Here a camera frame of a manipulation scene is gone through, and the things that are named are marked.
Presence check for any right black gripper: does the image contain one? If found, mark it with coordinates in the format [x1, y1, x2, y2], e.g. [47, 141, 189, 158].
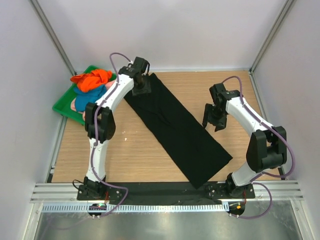
[202, 103, 228, 132]

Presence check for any black t shirt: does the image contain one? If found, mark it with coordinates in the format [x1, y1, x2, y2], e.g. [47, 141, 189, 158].
[124, 73, 233, 189]

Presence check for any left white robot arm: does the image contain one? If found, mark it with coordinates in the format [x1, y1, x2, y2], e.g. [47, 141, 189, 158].
[77, 61, 151, 201]

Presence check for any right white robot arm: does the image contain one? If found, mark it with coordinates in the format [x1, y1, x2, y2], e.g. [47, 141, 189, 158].
[202, 96, 287, 198]

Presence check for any orange t shirt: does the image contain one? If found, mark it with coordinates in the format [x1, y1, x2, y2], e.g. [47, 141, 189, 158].
[70, 68, 113, 93]

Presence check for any blue t shirt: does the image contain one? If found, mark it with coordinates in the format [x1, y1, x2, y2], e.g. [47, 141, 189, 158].
[73, 85, 107, 112]

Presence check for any pink t shirt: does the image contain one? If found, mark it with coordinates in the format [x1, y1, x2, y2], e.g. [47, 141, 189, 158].
[70, 80, 116, 120]

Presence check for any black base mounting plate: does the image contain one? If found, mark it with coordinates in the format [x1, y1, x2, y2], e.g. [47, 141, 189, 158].
[76, 180, 256, 201]

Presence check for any green plastic tray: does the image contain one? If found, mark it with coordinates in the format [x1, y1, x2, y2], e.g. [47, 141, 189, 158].
[52, 65, 116, 125]

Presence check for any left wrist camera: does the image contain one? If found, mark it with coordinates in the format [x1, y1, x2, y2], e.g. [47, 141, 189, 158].
[128, 56, 150, 75]

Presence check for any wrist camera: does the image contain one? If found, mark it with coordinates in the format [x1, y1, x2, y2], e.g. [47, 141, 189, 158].
[128, 56, 150, 75]
[209, 83, 240, 105]

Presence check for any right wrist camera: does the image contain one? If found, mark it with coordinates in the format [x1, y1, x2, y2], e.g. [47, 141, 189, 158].
[209, 83, 240, 105]

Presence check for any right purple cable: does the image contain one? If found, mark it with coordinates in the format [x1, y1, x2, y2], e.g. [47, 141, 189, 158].
[221, 75, 298, 220]

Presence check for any right aluminium corner post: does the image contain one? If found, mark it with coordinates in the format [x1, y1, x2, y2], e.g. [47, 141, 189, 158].
[249, 0, 297, 73]

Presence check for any aluminium corner post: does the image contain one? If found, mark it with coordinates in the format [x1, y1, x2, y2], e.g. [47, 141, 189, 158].
[29, 0, 77, 76]
[249, 0, 297, 73]

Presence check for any left aluminium corner post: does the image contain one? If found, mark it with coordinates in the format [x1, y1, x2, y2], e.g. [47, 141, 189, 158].
[29, 0, 77, 76]

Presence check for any slotted grey cable duct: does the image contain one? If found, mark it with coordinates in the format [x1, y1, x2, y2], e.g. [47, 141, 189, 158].
[41, 202, 229, 214]

